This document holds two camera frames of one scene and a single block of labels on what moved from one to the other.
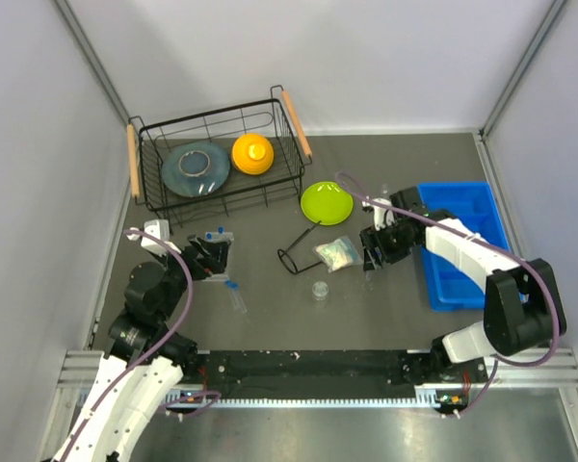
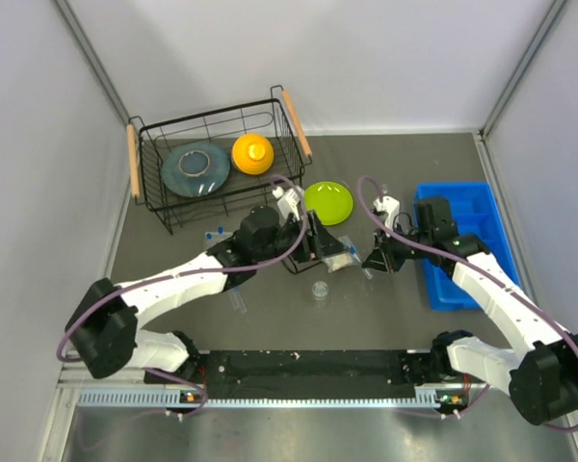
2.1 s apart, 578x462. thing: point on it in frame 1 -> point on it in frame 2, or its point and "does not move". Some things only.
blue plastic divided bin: (450, 285) does not move
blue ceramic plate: (196, 168) does not move
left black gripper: (218, 251) -> (321, 243)
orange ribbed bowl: (252, 154) does not move
